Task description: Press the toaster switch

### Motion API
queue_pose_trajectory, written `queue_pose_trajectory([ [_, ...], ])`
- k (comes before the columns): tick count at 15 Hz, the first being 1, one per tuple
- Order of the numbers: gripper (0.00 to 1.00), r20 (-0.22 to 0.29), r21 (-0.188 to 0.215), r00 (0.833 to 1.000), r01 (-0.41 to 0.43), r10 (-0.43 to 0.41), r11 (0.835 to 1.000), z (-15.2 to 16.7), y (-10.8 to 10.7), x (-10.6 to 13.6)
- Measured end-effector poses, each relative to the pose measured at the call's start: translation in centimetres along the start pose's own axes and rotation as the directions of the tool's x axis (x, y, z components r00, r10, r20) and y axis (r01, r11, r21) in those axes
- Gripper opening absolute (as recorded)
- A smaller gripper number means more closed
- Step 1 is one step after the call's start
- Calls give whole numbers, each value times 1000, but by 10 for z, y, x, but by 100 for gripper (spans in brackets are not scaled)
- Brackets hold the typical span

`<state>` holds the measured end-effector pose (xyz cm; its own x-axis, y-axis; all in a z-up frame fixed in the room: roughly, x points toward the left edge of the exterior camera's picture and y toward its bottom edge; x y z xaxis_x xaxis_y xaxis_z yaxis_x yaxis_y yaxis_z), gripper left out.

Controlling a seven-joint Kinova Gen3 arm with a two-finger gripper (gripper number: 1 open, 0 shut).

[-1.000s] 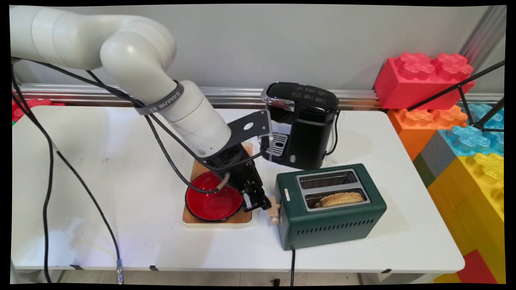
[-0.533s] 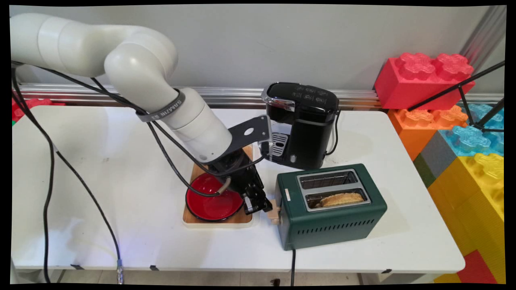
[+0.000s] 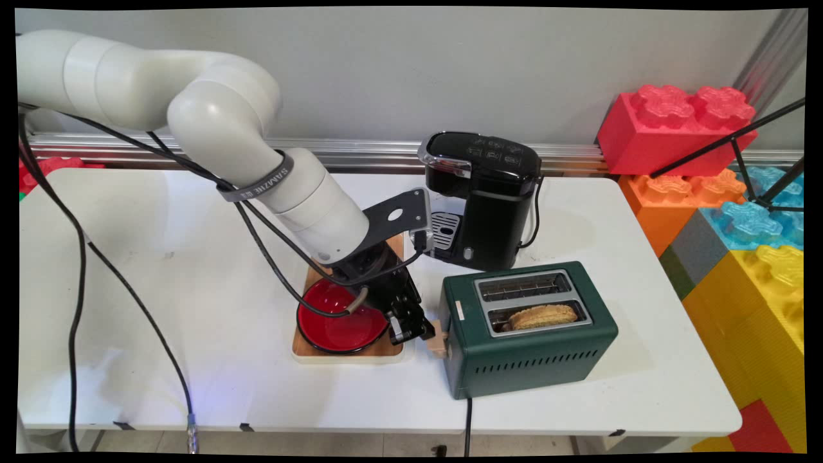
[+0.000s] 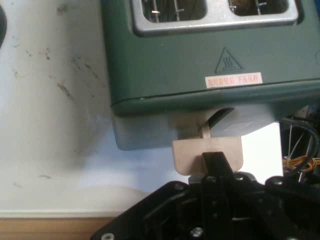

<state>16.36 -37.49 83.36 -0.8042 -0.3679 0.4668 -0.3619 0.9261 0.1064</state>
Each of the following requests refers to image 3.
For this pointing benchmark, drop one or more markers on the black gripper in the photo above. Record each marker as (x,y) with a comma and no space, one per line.
(392,286)

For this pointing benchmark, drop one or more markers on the green two-slot toaster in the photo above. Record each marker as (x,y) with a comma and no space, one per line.
(527,360)

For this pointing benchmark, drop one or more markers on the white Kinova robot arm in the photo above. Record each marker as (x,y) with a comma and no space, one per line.
(225,116)

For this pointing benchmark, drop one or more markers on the red bowl with black rim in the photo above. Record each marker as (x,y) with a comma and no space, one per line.
(341,331)

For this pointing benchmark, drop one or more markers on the wooden tray with white rim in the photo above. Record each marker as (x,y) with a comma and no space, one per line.
(308,350)

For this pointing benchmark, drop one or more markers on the slice of toast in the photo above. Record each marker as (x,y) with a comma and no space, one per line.
(543,316)

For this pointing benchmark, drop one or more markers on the black coffee machine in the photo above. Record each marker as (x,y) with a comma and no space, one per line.
(495,212)

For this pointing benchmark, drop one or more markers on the orange toy brick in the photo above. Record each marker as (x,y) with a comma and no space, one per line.
(656,212)

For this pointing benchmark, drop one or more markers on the grey toy brick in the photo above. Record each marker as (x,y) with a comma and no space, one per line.
(697,257)

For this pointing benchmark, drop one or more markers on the large red toy brick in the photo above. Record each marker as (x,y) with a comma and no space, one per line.
(649,141)

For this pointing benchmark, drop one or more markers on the yellow toy brick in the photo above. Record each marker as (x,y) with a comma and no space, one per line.
(759,334)

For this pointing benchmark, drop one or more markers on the blue toy brick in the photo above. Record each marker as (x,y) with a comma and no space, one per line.
(746,225)

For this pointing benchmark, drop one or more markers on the small red toy brick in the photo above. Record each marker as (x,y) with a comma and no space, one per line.
(762,431)

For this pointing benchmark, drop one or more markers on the black tripod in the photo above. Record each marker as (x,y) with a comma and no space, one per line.
(762,203)

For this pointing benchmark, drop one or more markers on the red toy brick behind table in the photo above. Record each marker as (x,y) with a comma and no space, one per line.
(38,177)

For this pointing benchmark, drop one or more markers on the vertical aluminium profile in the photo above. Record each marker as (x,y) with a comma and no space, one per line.
(771,58)

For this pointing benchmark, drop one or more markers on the grey wrist camera mount plate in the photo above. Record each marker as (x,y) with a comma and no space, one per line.
(413,209)

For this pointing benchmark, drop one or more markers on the horizontal aluminium rail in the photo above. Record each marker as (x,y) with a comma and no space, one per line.
(360,154)

